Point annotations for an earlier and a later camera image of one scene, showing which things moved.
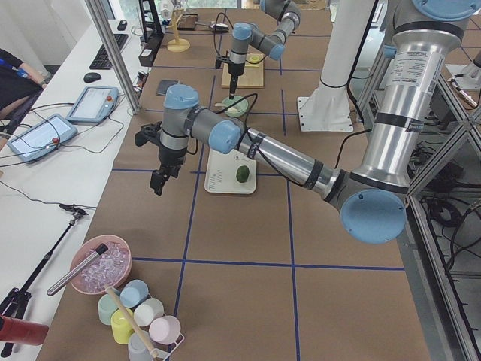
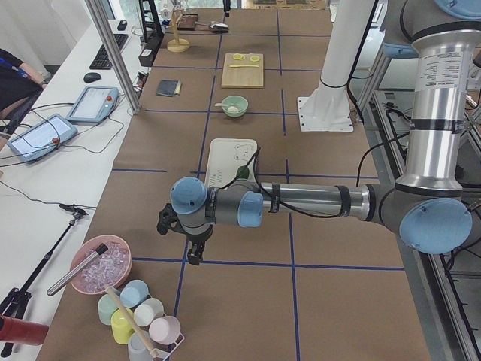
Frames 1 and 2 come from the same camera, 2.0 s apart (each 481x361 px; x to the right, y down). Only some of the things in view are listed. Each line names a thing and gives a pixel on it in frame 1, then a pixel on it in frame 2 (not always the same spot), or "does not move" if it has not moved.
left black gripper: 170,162 -> 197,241
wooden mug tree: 177,44 does not move
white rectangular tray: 221,173 does not move
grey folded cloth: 164,84 does not move
